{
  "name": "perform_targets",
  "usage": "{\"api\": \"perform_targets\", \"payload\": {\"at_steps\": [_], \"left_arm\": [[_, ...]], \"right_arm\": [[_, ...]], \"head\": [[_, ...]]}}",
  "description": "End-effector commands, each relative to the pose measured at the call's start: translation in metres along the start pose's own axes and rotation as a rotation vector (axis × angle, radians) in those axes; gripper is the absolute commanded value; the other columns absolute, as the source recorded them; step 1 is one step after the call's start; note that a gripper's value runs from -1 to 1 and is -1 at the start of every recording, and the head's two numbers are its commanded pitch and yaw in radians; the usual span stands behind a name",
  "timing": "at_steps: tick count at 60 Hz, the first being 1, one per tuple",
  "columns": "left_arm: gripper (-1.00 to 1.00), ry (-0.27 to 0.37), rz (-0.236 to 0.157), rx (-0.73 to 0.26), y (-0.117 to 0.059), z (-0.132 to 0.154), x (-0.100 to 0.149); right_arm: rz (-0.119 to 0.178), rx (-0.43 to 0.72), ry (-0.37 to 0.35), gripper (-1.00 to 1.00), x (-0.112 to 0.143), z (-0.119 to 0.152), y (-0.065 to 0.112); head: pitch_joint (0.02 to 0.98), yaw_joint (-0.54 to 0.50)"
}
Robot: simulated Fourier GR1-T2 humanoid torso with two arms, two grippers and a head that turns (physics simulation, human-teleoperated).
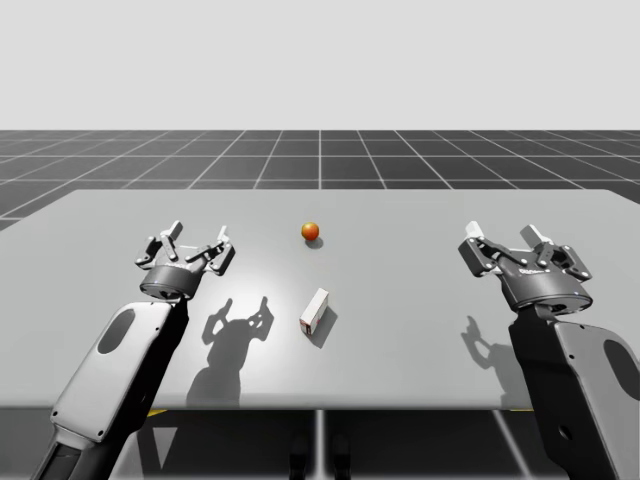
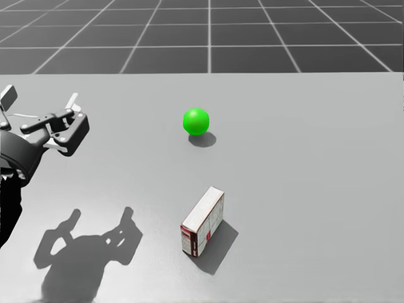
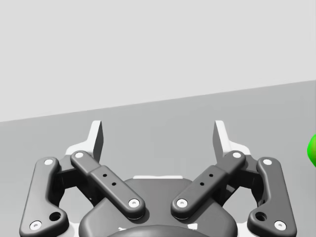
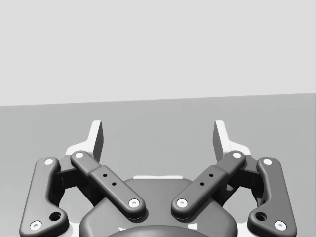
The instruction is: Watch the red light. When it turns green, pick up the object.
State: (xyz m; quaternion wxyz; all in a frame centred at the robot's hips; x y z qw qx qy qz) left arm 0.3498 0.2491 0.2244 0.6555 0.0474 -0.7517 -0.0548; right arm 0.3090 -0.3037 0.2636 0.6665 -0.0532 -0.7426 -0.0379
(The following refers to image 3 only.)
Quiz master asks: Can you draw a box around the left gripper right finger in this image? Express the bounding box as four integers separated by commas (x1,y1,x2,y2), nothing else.
170,120,297,237

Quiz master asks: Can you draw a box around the green ball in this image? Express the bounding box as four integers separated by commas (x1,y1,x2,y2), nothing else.
307,134,316,167

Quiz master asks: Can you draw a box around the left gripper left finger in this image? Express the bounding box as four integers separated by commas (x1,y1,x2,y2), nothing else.
19,120,146,237

